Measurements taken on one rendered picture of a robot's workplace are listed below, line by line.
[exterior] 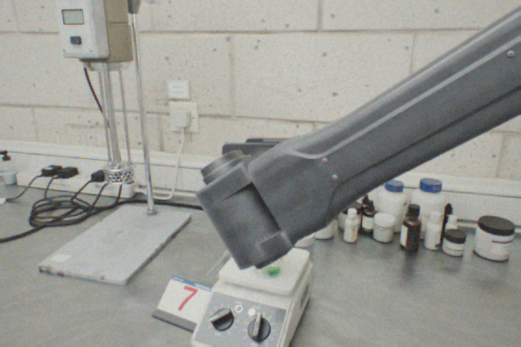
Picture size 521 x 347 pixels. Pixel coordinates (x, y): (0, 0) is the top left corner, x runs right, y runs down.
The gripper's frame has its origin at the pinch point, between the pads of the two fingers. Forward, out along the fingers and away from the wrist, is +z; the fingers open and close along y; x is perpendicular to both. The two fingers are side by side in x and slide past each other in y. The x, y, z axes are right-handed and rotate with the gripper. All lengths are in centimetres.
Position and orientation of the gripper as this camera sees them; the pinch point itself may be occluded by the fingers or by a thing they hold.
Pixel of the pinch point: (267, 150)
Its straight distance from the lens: 53.5
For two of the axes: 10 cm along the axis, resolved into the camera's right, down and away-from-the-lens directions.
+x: 0.0, 9.6, 2.9
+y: -10.0, 0.0, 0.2
